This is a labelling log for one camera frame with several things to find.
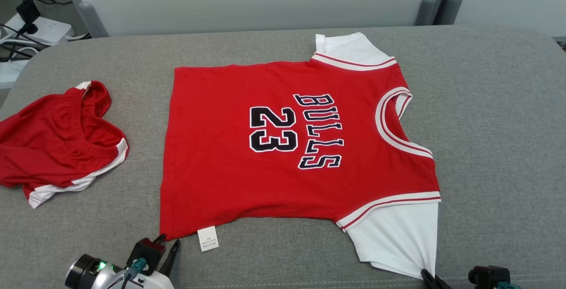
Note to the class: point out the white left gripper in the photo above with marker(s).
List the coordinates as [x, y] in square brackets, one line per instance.
[141, 280]

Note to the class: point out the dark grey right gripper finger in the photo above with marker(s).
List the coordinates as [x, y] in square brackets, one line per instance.
[430, 281]
[442, 284]

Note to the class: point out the red Bulls jersey white sleeves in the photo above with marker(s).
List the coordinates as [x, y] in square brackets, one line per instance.
[230, 156]

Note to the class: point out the red shorts white side stripe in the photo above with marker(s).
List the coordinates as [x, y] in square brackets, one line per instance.
[48, 147]

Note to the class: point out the plain white power strip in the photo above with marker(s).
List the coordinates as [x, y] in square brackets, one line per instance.
[11, 74]

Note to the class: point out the white power strip with plugs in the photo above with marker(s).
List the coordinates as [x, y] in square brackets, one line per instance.
[48, 28]

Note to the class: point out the black round power plug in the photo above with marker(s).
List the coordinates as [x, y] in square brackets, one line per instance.
[28, 28]

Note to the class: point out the wide white partition panel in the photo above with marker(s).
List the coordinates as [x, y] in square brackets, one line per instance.
[247, 1]

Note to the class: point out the black power adapter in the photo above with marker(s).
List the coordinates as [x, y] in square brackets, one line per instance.
[27, 10]

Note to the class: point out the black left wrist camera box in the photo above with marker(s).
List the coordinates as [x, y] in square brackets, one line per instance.
[146, 251]

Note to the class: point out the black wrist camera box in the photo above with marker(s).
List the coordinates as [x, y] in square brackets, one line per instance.
[486, 278]
[146, 251]

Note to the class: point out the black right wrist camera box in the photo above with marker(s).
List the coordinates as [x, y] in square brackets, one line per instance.
[486, 278]

